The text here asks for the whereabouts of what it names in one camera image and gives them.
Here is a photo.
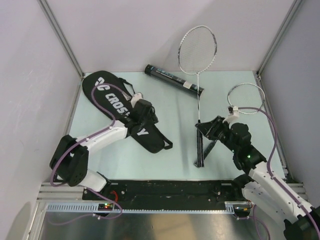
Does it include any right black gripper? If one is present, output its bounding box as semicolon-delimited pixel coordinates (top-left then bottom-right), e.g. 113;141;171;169
195;115;238;154

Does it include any black shuttlecock tube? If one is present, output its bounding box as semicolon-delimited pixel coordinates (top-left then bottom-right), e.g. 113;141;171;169
144;64;205;97

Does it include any white badminton racket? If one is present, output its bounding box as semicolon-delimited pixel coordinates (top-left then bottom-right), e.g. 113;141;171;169
177;24;218;168
194;82;266;168

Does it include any black racket bag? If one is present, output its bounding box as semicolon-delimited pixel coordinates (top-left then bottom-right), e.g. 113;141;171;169
82;70;173;154

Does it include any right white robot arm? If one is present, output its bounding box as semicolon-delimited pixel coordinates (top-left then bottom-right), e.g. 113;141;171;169
195;116;320;240

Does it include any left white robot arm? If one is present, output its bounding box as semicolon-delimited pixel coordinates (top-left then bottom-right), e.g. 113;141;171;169
49;99;158;200

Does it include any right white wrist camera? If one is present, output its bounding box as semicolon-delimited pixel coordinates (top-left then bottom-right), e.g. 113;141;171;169
223;106;240;124

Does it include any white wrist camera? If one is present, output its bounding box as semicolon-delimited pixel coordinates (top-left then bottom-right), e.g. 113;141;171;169
130;92;143;107
223;106;240;124

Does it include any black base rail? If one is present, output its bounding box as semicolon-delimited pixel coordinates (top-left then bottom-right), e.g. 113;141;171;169
82;180;253;211

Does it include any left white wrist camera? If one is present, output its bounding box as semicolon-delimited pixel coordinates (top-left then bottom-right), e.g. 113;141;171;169
130;92;143;107

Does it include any white slotted cable duct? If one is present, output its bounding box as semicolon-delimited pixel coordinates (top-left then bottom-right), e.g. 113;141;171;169
44;201;237;214

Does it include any right aluminium corner post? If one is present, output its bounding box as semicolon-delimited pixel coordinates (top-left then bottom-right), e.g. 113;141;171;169
255;0;306;76

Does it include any aluminium corner post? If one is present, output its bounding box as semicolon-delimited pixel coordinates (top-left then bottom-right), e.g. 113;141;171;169
37;0;84;79
255;0;306;76

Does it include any left aluminium corner post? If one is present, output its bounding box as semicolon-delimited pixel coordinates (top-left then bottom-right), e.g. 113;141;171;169
37;0;84;79

